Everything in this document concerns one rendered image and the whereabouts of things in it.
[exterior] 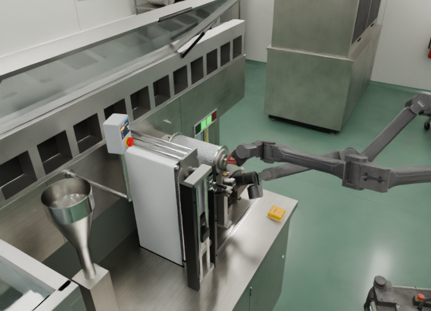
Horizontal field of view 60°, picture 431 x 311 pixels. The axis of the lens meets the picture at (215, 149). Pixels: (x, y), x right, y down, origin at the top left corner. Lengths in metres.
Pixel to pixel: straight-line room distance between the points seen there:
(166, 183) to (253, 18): 5.25
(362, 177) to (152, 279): 0.96
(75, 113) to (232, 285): 0.93
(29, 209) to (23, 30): 2.86
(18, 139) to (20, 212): 0.25
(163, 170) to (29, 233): 0.50
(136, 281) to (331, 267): 1.69
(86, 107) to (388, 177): 1.05
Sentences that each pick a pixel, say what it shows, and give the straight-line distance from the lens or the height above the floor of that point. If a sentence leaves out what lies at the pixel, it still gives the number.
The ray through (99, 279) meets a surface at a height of 1.17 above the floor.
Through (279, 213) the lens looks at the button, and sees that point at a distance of 1.94.
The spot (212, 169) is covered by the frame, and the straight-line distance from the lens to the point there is 1.36.
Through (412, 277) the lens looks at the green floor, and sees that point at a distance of 3.14.
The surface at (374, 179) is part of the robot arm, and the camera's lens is 1.27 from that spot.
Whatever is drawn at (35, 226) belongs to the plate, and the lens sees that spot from 1.46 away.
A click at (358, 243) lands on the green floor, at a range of 3.23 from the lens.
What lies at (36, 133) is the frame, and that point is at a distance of 1.34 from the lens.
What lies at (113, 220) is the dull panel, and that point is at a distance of 1.76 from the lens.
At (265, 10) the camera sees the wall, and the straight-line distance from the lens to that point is 6.37.
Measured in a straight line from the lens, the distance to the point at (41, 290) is 0.86.
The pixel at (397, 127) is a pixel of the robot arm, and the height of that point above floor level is 1.39.
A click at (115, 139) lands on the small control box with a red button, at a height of 1.66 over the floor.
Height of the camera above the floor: 2.21
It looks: 32 degrees down
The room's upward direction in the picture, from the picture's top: 1 degrees counter-clockwise
